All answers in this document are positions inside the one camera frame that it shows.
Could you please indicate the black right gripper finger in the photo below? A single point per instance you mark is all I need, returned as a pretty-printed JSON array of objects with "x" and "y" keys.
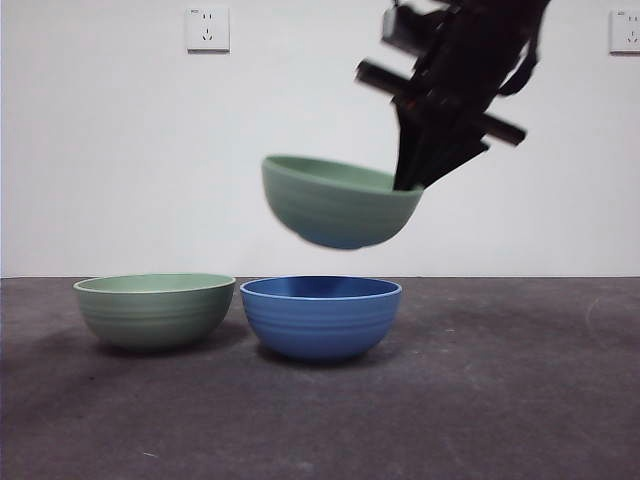
[
  {"x": 406, "y": 155},
  {"x": 440, "y": 155}
]

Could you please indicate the green ribbed bowl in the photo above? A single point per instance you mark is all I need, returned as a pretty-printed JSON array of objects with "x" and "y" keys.
[
  {"x": 340, "y": 210},
  {"x": 150, "y": 320}
]

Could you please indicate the blue ribbed bowl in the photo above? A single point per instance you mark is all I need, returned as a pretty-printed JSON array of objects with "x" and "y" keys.
[{"x": 320, "y": 330}]

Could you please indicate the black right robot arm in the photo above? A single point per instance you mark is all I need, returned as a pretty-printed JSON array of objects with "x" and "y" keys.
[{"x": 495, "y": 20}]

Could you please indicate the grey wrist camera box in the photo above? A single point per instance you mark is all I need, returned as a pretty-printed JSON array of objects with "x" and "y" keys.
[{"x": 397, "y": 27}]

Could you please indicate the white wall socket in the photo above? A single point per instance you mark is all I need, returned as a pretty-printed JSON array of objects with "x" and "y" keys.
[
  {"x": 625, "y": 32},
  {"x": 208, "y": 30}
]

